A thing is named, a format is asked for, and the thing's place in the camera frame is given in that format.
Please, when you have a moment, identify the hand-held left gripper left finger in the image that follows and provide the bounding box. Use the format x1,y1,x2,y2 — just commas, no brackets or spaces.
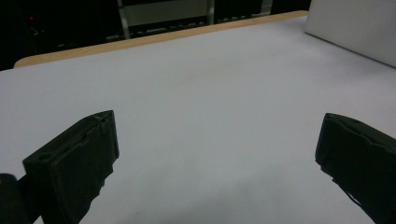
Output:
21,109,120,224

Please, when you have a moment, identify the white table mat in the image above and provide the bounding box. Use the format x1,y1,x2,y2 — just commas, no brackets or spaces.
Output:
0,16,396,224

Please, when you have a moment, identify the white plastic box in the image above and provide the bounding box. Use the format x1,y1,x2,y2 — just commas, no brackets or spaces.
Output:
304,0,396,68

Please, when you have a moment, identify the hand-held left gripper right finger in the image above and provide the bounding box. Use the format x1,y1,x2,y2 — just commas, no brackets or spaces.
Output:
315,112,396,224

